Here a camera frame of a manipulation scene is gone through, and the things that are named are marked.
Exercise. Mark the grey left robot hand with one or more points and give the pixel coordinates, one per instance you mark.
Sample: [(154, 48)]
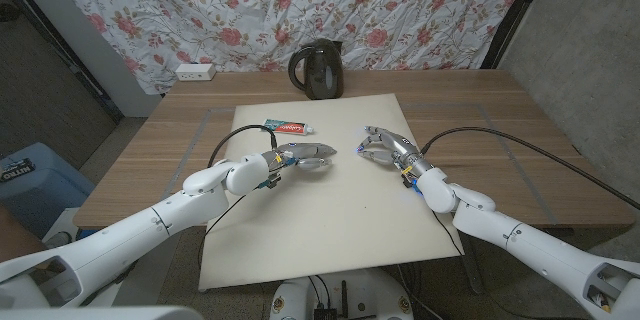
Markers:
[(302, 151)]

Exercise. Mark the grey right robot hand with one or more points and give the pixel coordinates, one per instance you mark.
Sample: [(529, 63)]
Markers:
[(397, 147)]

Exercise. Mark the cream foam board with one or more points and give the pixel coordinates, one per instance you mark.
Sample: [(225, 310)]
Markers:
[(325, 230)]

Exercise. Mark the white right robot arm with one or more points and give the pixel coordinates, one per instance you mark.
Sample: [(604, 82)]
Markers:
[(525, 250)]

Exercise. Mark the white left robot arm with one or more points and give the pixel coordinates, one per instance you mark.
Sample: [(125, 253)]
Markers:
[(150, 230)]

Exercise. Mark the Colgate toothpaste tube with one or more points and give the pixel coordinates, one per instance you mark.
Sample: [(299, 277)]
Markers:
[(287, 127)]

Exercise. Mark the black electric kettle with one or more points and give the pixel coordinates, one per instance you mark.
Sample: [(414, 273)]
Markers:
[(320, 72)]

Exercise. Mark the white power strip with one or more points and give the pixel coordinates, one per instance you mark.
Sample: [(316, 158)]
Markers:
[(195, 71)]

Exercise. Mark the floral backdrop cloth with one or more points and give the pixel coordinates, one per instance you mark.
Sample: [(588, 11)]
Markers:
[(300, 5)]

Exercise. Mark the grey table leg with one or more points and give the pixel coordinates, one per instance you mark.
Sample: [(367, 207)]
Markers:
[(472, 275)]

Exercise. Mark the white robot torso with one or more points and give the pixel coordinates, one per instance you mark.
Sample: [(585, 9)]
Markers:
[(300, 302)]

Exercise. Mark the black backdrop stand pole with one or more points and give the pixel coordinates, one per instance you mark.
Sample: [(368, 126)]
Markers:
[(515, 15)]

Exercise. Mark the white box with round dial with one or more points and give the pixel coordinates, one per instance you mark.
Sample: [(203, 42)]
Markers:
[(67, 232)]

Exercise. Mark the blue plastic bin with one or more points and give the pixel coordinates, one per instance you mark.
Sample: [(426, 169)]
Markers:
[(35, 185)]

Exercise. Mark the black left wrist camera module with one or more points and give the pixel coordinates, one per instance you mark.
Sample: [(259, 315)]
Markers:
[(270, 180)]

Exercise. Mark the black slanted floor rail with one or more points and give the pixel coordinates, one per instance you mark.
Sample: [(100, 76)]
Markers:
[(65, 55)]

